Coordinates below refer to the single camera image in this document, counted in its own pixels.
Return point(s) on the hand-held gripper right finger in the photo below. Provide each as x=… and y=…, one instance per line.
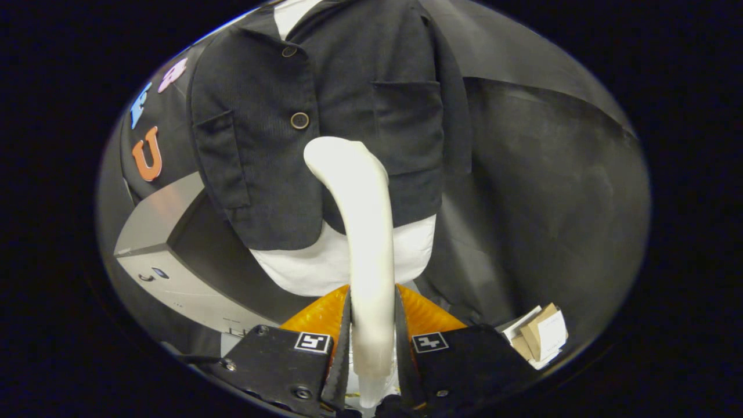
x=406, y=377

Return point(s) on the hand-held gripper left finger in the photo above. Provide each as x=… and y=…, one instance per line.
x=342, y=371

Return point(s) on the white garment steamer head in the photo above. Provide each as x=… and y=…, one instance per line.
x=365, y=232

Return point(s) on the black button jacket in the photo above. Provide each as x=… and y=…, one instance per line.
x=261, y=145

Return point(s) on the white padded dress form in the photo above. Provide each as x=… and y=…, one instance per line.
x=302, y=267

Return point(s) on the cardboard box with papers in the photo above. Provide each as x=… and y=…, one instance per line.
x=537, y=334

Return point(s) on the black backdrop cloth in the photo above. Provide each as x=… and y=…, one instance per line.
x=551, y=203

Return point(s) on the grey cabinet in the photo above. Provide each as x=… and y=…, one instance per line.
x=157, y=220

